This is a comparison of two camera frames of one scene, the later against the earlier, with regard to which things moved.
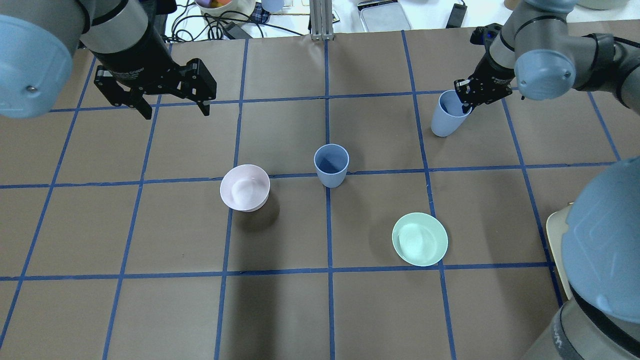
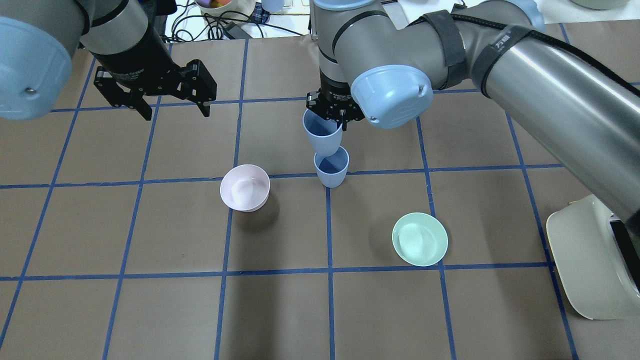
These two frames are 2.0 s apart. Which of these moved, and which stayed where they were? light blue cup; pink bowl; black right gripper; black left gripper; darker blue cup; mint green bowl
Moved: light blue cup; black right gripper
Stayed: black left gripper; pink bowl; mint green bowl; darker blue cup
